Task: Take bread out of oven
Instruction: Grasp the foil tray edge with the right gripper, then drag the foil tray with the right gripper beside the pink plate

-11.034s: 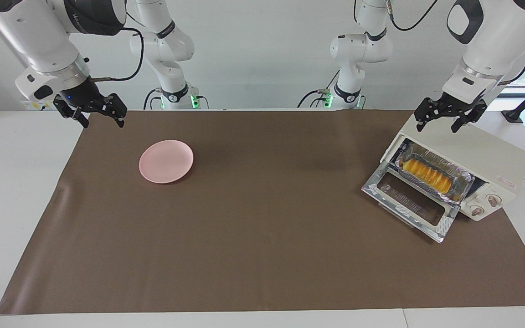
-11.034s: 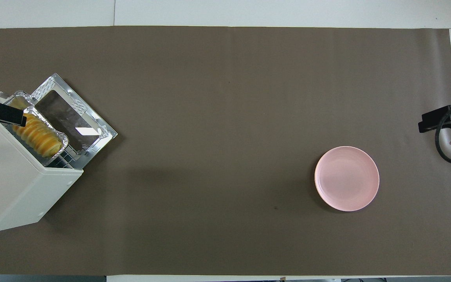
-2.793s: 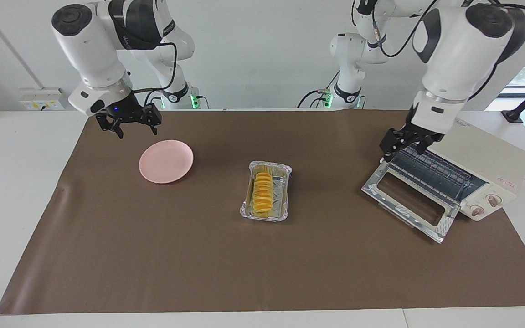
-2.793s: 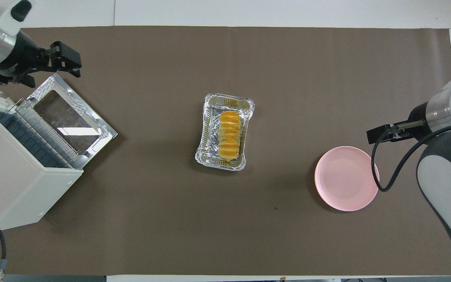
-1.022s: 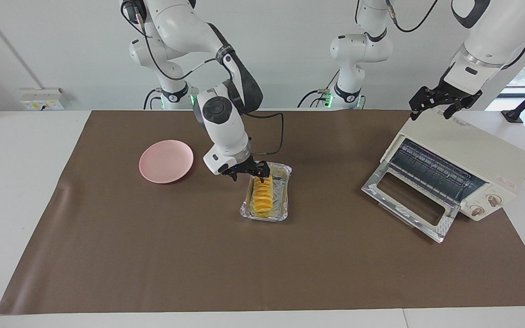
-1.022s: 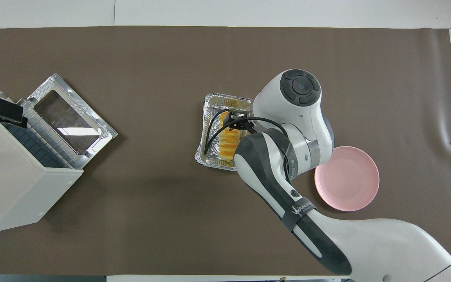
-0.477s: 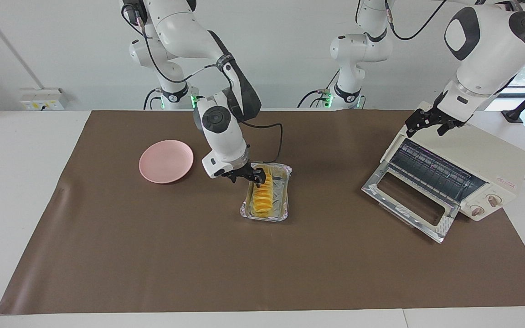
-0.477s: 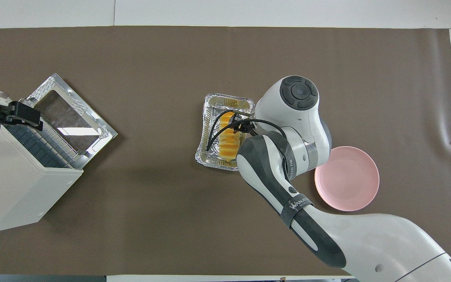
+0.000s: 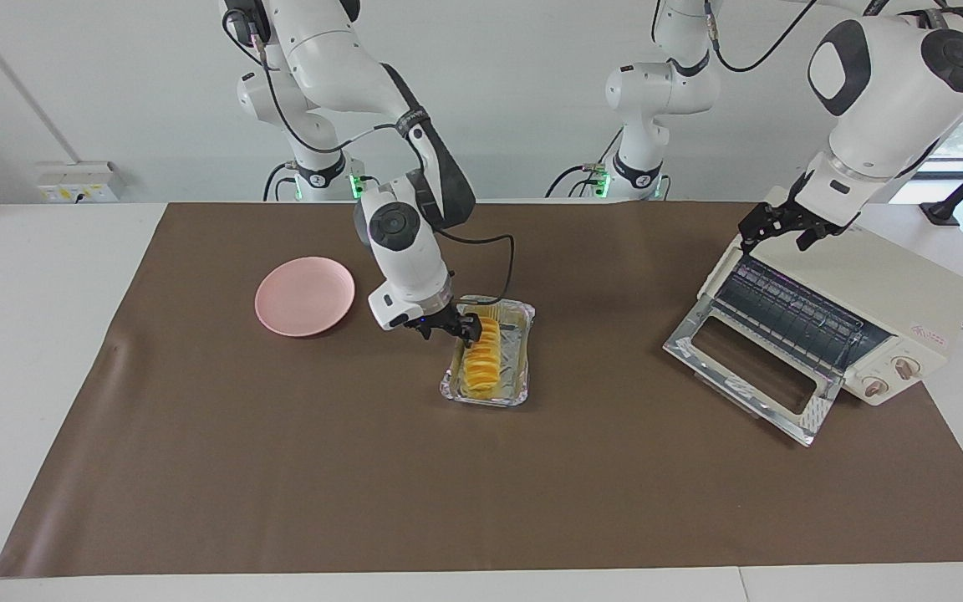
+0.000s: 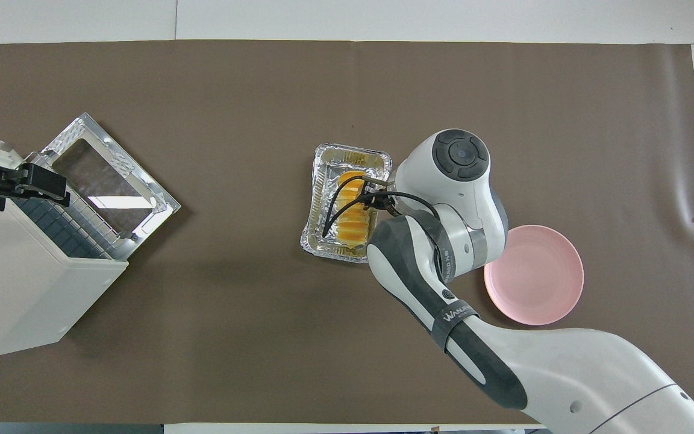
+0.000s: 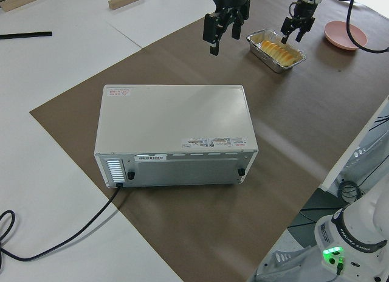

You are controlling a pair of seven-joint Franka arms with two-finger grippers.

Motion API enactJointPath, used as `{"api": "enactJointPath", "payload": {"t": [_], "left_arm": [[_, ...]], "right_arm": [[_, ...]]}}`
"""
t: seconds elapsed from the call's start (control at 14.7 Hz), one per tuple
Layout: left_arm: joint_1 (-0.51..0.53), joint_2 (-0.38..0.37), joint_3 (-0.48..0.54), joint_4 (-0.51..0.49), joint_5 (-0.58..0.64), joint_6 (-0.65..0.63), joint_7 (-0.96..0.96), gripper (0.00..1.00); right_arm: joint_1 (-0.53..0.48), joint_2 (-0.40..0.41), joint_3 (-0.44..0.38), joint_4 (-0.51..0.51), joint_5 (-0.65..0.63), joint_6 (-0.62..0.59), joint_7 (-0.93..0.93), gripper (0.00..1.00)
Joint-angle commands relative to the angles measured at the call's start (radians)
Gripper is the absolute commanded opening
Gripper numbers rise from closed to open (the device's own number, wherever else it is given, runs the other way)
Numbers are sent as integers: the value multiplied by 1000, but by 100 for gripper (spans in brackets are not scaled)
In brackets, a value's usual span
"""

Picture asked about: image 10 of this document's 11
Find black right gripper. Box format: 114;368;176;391
364;187;402;217

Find golden ridged bread loaf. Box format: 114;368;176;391
334;171;379;248

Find aluminium foil tray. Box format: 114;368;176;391
299;142;393;265

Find white toaster oven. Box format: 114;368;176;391
0;135;130;360

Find pink round plate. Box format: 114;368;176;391
483;225;585;327

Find brown table mat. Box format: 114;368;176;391
0;40;694;426

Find wire oven rack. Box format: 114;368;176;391
12;180;138;261

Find glass oven door metal frame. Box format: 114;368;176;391
39;112;182;243

